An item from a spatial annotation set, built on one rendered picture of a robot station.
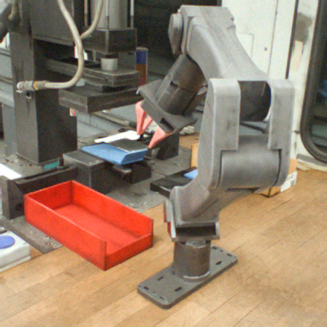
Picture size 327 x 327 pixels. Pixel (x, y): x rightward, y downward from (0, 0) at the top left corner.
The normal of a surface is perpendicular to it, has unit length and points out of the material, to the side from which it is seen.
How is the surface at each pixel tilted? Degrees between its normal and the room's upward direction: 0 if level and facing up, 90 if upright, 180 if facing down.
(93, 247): 90
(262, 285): 0
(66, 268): 0
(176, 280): 0
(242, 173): 92
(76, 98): 90
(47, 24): 90
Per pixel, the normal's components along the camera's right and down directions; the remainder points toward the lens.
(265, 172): 0.18, 0.38
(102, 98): 0.73, 0.26
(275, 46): -0.72, 0.21
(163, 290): 0.04, -0.94
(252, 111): 0.16, 0.62
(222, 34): 0.10, -0.79
